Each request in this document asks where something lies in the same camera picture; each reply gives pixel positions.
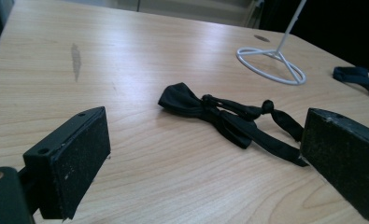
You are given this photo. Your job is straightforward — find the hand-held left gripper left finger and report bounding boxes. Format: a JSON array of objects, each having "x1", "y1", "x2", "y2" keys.
[{"x1": 22, "y1": 105, "x2": 112, "y2": 221}]

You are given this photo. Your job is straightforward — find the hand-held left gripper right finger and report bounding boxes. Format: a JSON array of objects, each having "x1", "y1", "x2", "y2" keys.
[{"x1": 299, "y1": 107, "x2": 369, "y2": 224}]

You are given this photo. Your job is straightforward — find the black bow tie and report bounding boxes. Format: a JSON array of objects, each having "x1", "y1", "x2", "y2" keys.
[
  {"x1": 157, "y1": 82, "x2": 309, "y2": 168},
  {"x1": 333, "y1": 65, "x2": 369, "y2": 105}
]

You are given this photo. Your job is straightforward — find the white wire display rack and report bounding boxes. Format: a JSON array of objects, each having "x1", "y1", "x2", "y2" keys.
[{"x1": 235, "y1": 0, "x2": 307, "y2": 86}]

